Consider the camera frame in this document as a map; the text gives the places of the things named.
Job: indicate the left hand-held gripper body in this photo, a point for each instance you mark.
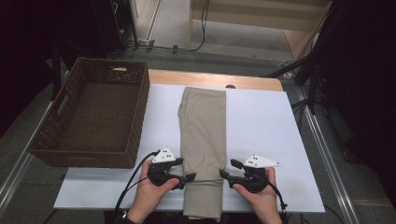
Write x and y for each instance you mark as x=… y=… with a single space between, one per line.
x=160 y=172

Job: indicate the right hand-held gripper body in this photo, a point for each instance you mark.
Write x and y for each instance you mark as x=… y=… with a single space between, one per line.
x=255 y=179

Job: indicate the beige pants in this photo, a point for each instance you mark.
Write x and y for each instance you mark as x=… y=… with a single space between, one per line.
x=204 y=133

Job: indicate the brown wicker basket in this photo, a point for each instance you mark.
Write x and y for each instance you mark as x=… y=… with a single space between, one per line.
x=99 y=118

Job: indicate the person's left hand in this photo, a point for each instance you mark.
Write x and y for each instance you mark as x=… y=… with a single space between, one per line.
x=149 y=196

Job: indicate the person's right hand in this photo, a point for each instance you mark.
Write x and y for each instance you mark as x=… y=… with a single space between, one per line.
x=266 y=202

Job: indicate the white table mat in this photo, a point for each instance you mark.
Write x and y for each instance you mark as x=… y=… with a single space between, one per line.
x=264 y=124

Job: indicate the black wristwatch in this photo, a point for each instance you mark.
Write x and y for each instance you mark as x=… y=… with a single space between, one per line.
x=124 y=214

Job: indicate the black tripod stand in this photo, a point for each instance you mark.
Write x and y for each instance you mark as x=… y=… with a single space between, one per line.
x=56 y=77
x=312 y=93

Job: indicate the black curtain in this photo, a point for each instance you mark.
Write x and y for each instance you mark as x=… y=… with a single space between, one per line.
x=367 y=77
x=25 y=46

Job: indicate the light wooden shelf unit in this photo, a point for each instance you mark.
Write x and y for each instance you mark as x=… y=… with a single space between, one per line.
x=255 y=14

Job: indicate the black equipment cabinet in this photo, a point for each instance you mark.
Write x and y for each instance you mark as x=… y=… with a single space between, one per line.
x=106 y=28

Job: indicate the metal floor rail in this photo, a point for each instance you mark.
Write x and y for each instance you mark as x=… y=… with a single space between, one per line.
x=12 y=183
x=317 y=133

